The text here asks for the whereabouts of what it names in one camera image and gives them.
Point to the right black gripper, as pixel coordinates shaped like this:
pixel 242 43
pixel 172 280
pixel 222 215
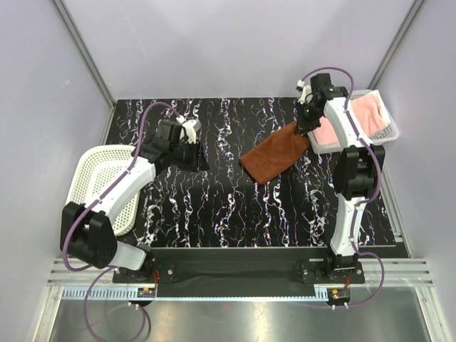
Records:
pixel 303 126

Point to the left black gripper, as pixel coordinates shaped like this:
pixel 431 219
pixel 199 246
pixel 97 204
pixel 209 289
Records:
pixel 198 162

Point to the pink towel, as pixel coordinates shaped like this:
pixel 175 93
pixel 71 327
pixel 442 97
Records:
pixel 370 112

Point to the brown towel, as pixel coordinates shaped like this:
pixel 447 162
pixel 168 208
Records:
pixel 275 155

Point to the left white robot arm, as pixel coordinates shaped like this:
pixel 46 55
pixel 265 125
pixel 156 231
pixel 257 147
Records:
pixel 87 228

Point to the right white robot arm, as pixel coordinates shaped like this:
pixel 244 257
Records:
pixel 357 175

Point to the white basket with towels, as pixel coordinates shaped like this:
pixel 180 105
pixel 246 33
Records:
pixel 96 169

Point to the empty white mesh basket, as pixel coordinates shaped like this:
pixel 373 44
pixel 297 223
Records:
pixel 388 134

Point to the black marble pattern mat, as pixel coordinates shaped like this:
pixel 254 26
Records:
pixel 223 206

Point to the left controller board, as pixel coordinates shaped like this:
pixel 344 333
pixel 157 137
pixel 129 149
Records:
pixel 146 292

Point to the controller board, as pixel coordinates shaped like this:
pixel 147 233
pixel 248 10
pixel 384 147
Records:
pixel 146 292
pixel 339 295

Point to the right controller board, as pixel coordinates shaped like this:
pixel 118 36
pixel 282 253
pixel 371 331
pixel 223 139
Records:
pixel 339 295

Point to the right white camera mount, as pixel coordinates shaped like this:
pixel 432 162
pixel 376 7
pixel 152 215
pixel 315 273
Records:
pixel 304 89

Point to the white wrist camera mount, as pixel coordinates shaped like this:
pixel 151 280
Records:
pixel 190 129

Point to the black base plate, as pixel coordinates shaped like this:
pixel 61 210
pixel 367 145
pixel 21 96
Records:
pixel 310 265

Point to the slotted cable duct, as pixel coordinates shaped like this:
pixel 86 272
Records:
pixel 102 293

